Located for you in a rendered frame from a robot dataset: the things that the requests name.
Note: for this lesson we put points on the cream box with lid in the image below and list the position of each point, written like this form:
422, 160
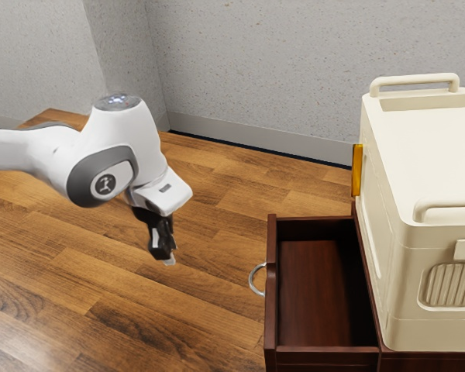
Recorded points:
422, 193

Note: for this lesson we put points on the open dark brown drawer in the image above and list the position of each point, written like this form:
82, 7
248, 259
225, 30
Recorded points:
314, 290

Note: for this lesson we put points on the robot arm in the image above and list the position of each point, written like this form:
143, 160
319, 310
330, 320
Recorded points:
100, 155

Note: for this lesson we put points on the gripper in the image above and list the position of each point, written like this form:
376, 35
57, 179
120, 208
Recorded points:
152, 217

